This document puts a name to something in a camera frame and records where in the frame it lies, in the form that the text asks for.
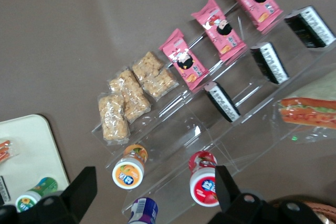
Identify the purple gum bottle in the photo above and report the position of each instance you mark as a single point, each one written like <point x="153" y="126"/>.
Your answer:
<point x="143" y="211"/>

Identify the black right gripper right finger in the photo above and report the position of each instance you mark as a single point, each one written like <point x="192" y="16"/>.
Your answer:
<point x="231" y="205"/>

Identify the clear acrylic stepped stand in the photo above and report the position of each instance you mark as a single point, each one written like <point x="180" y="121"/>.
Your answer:
<point x="183" y="129"/>

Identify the wicker basket with snacks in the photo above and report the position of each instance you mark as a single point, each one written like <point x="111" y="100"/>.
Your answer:
<point x="326" y="211"/>

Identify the red gum bottle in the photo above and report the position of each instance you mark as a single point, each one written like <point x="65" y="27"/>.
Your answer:
<point x="202" y="182"/>

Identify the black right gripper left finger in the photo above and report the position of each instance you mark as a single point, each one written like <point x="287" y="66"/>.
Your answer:
<point x="68" y="200"/>

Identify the clear wrapped rice crisp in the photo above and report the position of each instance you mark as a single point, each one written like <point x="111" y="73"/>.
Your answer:
<point x="130" y="95"/>
<point x="155" y="75"/>
<point x="113" y="117"/>

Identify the orange gum bottle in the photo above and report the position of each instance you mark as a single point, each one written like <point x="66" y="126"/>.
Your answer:
<point x="128" y="171"/>

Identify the wrapped triangle sandwich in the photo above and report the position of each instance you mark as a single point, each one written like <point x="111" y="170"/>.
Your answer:
<point x="4" y="150"/>
<point x="307" y="111"/>

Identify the cream serving tray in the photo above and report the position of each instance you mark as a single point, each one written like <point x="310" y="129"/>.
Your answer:
<point x="29" y="150"/>

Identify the green gum bottle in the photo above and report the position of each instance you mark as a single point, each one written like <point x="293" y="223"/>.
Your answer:
<point x="36" y="192"/>

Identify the small black box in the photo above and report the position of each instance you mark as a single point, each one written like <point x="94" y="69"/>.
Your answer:
<point x="4" y="190"/>
<point x="223" y="102"/>
<point x="309" y="26"/>
<point x="270" y="62"/>

